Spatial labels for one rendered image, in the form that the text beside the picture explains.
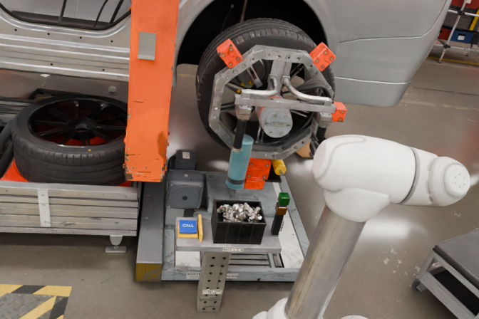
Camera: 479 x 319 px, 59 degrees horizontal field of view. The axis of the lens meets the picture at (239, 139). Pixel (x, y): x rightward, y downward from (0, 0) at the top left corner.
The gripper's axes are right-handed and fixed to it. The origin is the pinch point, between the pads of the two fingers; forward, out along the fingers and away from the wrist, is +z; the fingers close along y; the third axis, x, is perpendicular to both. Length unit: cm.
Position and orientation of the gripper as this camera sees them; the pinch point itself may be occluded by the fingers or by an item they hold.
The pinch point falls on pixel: (318, 139)
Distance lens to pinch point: 180.3
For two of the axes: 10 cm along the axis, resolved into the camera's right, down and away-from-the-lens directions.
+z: -1.3, -5.2, 8.4
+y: 9.8, 0.7, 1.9
